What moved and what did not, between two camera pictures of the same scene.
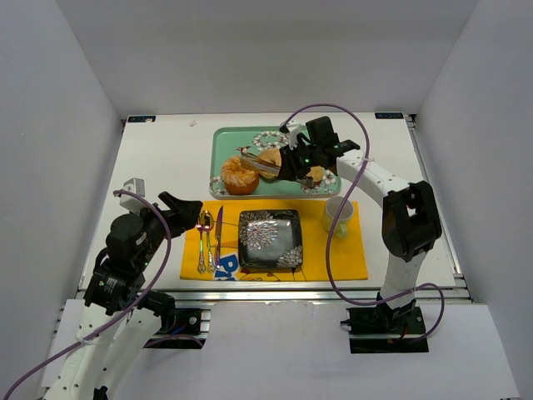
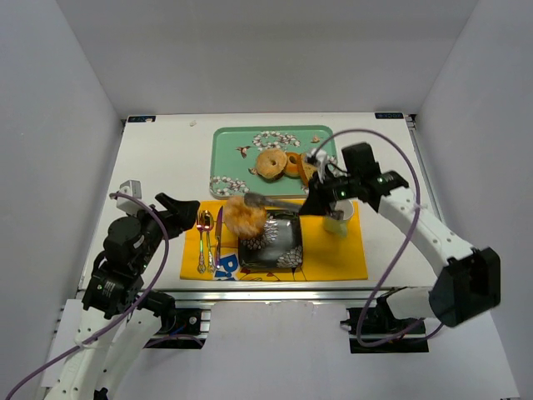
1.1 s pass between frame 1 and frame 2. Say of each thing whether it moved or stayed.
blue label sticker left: stayed
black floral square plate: stayed
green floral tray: stayed
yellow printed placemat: stayed
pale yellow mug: stayed
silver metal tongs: moved
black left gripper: stayed
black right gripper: moved
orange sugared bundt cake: moved
